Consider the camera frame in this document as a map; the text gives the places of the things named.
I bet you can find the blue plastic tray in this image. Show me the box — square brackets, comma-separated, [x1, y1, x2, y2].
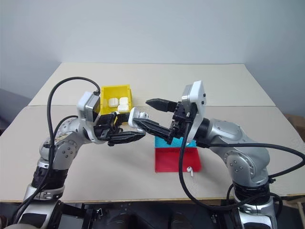
[154, 135, 197, 150]

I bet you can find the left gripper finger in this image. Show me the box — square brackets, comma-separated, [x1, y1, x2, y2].
[107, 131, 147, 147]
[116, 112, 131, 125]

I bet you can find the yellow plastic bin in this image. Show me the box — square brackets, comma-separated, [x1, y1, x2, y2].
[100, 83, 135, 115]

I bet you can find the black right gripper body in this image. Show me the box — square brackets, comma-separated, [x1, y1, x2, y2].
[167, 100, 197, 145]

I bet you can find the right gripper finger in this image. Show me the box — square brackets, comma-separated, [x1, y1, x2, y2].
[133, 118, 172, 142]
[145, 97, 178, 113]

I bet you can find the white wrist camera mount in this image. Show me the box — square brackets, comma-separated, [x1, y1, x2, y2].
[181, 80, 207, 146]
[76, 91, 102, 124]

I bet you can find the black frame under table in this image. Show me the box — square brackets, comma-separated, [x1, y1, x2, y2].
[58, 202, 240, 229]

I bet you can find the red plastic tray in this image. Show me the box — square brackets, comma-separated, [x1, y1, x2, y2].
[154, 147, 203, 173]

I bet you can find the light wooden frame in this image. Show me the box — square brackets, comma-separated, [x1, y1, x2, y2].
[280, 194, 305, 217]

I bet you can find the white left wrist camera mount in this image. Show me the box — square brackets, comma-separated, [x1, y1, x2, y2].
[76, 91, 102, 124]

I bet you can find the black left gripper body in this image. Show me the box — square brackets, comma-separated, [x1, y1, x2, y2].
[93, 113, 124, 144]

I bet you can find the dark grey seat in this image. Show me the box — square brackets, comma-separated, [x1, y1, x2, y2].
[0, 87, 32, 135]

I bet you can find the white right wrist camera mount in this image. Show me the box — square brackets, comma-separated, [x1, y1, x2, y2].
[181, 80, 207, 146]

